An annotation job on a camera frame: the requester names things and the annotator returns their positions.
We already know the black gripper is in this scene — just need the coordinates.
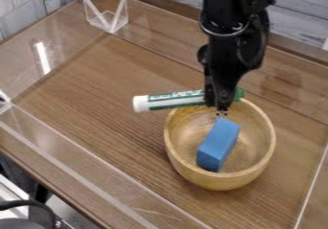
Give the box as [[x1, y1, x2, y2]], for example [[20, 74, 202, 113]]
[[197, 13, 269, 117]]

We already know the green and white marker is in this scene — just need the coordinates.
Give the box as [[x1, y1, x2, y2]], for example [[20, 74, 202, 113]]
[[132, 87, 248, 113]]

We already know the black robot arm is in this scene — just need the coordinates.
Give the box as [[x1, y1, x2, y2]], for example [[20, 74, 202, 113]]
[[197, 0, 276, 116]]

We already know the brown wooden bowl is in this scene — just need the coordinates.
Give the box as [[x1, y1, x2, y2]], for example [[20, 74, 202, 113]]
[[163, 99, 277, 191]]

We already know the blue rectangular block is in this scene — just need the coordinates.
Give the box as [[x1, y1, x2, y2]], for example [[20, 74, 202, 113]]
[[195, 118, 241, 172]]

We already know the clear acrylic corner bracket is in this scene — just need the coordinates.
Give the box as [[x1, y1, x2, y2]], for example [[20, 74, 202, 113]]
[[82, 0, 128, 34]]

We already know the clear acrylic tray wall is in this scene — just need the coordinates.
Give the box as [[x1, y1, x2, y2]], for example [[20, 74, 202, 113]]
[[0, 103, 210, 229]]

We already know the black cable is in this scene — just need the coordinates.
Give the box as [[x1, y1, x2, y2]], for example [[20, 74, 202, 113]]
[[0, 199, 59, 229]]

